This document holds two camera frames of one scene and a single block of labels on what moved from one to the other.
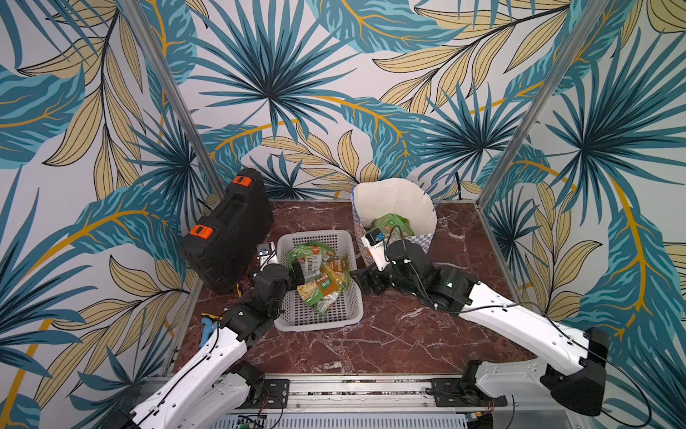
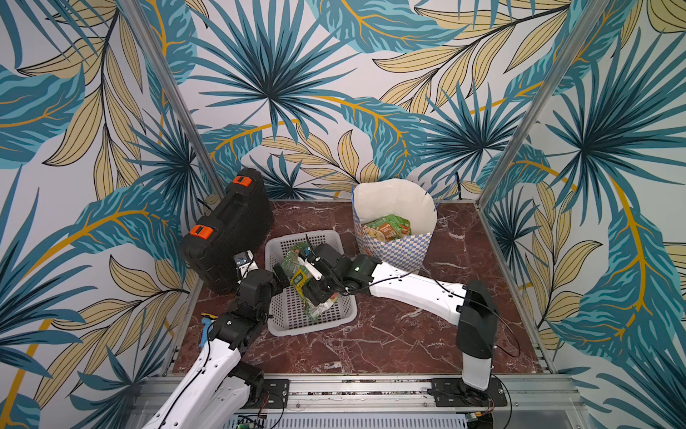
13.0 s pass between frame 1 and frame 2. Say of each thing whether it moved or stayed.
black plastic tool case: stayed
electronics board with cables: stayed
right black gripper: moved
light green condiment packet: stayed
